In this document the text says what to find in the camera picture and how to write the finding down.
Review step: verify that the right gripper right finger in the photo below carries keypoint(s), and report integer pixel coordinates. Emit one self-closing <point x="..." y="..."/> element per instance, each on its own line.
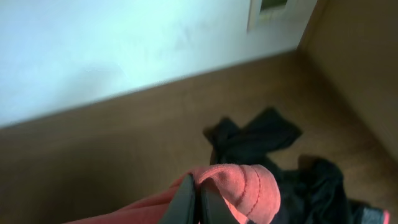
<point x="214" y="209"/>

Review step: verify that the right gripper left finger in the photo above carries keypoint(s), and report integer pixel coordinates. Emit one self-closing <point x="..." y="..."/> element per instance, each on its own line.
<point x="182" y="202"/>

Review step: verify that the orange t-shirt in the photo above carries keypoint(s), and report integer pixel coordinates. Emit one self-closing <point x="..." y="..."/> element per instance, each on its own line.
<point x="249" y="192"/>

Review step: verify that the black garment with grey band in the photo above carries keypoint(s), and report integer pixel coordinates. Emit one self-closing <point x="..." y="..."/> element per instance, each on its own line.
<point x="312" y="194"/>

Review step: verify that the white wall outlet frame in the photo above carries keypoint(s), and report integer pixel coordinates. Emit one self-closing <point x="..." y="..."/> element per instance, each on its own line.
<point x="263" y="11"/>

